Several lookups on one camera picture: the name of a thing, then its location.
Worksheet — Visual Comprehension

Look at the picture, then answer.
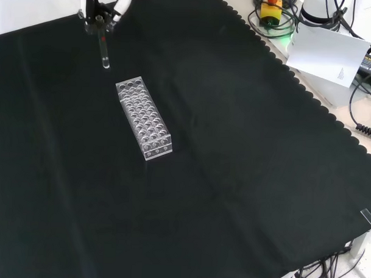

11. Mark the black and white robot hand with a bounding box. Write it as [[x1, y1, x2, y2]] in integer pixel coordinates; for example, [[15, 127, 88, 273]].
[[76, 0, 160, 38]]

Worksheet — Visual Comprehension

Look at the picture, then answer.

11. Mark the clear glass test tube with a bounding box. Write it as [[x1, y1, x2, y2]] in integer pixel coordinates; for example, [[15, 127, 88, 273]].
[[94, 16, 113, 71]]

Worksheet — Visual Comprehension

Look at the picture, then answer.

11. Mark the clear plastic test tube rack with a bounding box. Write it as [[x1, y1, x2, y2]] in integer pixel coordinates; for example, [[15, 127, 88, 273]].
[[112, 75, 177, 162]]

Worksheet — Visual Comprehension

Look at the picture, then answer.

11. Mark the yellow stop button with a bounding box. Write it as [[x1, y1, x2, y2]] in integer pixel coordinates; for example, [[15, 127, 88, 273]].
[[258, 0, 284, 27]]

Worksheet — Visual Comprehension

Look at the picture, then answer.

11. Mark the black bench cloth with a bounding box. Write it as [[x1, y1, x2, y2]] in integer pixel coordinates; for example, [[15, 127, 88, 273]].
[[0, 0, 371, 278]]

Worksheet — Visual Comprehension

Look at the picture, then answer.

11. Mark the white column with black band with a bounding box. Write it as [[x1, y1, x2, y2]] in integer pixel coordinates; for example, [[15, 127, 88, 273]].
[[298, 0, 347, 29]]

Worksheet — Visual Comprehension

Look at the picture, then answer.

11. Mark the white paper sheet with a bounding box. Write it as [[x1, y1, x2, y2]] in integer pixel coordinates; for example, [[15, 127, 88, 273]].
[[285, 26, 371, 90]]

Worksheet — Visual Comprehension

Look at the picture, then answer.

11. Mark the white box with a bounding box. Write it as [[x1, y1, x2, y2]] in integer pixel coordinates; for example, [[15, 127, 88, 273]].
[[291, 66, 360, 110]]

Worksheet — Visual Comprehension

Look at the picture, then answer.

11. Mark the clear acrylic plate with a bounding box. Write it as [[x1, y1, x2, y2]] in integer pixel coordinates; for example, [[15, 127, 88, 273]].
[[359, 207, 371, 227]]

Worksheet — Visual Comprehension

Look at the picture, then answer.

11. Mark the green cable loop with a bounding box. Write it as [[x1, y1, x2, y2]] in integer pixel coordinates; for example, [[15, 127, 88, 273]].
[[246, 6, 298, 40]]

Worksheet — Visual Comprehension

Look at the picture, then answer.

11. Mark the coiled black cable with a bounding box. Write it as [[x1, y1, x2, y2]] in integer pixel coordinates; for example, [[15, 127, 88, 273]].
[[355, 123, 371, 140]]

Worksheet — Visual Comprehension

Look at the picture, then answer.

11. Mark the black cable bundle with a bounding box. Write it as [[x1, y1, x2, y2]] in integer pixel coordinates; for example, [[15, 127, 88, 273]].
[[290, 248, 364, 278]]

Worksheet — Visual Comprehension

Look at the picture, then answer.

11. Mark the white bench bracket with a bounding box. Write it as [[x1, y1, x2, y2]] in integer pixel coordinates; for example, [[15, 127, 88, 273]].
[[348, 225, 371, 278]]

